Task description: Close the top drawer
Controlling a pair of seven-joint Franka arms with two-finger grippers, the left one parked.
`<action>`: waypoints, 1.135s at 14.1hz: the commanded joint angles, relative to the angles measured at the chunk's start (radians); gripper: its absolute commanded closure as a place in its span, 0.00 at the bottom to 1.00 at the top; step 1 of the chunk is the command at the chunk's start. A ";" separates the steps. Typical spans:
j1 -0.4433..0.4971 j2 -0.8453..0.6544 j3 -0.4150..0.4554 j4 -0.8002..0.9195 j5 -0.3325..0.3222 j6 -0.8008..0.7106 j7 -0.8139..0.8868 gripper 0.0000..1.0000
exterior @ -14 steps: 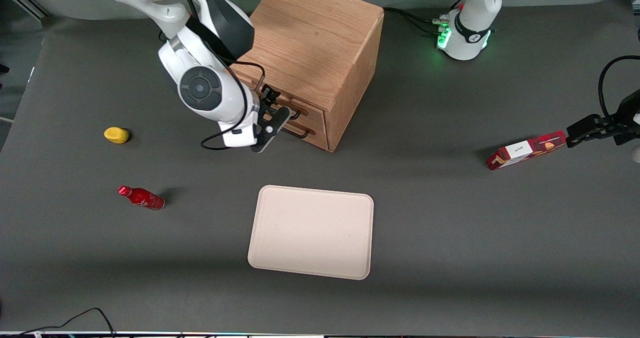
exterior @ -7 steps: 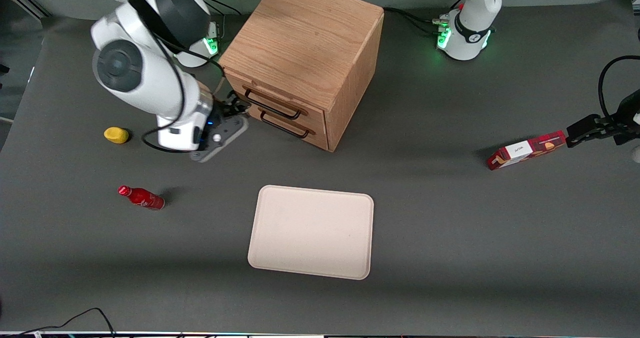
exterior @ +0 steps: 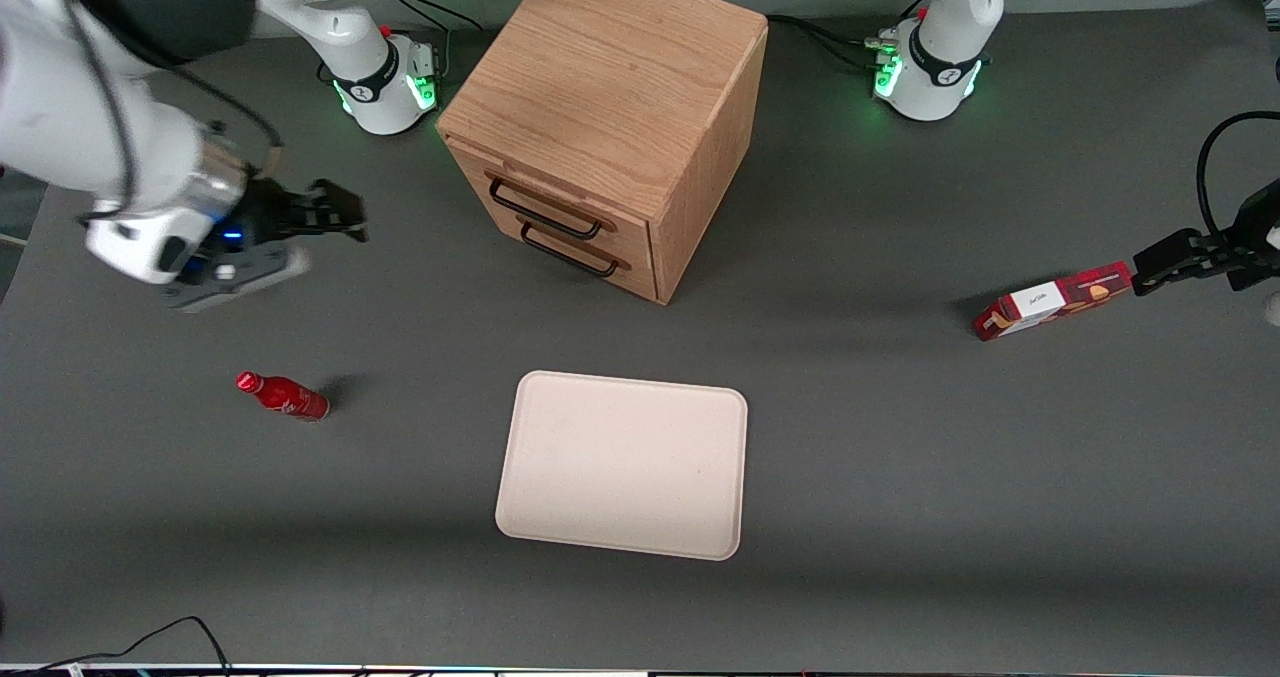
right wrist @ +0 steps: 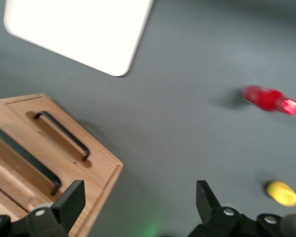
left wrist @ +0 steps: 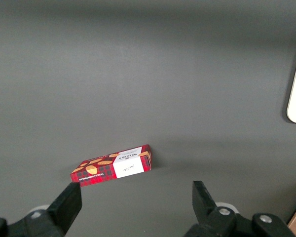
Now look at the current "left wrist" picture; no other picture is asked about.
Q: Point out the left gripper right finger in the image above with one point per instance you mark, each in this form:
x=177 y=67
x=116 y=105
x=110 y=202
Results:
x=212 y=222

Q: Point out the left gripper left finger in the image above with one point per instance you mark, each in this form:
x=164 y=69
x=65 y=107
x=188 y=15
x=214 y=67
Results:
x=59 y=217

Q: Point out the red tartan shortbread box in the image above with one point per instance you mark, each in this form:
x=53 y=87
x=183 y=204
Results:
x=101 y=170

